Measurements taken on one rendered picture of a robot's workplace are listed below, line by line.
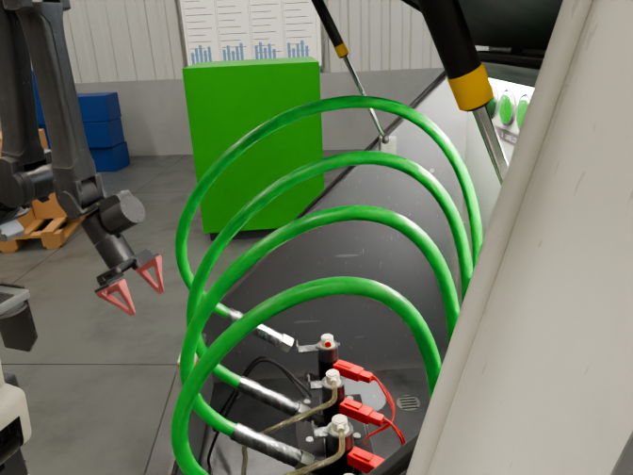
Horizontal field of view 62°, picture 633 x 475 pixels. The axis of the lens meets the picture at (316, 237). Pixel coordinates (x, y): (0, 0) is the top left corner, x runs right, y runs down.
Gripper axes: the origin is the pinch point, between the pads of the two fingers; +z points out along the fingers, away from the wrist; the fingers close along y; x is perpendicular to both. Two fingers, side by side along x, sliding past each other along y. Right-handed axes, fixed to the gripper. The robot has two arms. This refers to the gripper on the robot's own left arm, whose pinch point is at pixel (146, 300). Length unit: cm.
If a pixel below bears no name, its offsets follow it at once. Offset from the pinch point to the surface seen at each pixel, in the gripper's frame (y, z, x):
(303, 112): -23, -16, -59
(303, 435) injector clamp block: -26, 21, -38
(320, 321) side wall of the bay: 7.6, 19.6, -29.4
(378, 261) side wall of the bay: 12.0, 13.5, -44.5
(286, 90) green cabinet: 277, -47, 66
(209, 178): -27, -15, -47
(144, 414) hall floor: 68, 58, 107
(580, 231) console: -58, -6, -81
